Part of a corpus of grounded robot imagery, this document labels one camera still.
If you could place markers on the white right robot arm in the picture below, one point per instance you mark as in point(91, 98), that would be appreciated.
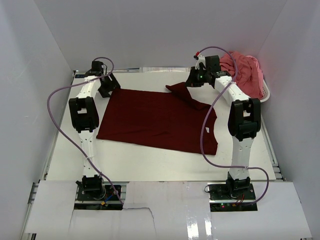
point(244, 121)

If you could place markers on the pink t-shirt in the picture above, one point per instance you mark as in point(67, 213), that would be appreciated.
point(249, 76)

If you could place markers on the dark red t-shirt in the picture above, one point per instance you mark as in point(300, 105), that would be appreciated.
point(170, 120)

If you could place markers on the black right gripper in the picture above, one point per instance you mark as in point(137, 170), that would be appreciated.
point(191, 81)

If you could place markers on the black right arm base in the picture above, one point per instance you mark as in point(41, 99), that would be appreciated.
point(232, 196)

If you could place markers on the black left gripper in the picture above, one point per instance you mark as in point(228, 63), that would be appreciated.
point(113, 84)

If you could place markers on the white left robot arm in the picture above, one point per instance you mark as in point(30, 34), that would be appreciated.
point(85, 120)

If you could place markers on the white front cover sheet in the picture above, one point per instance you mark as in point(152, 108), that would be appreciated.
point(166, 211)

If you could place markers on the small black label sticker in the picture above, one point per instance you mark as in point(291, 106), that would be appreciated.
point(79, 76)

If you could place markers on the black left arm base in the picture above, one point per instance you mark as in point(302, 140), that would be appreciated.
point(93, 194)

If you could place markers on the white plastic basket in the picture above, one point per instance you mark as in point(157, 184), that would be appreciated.
point(265, 92)

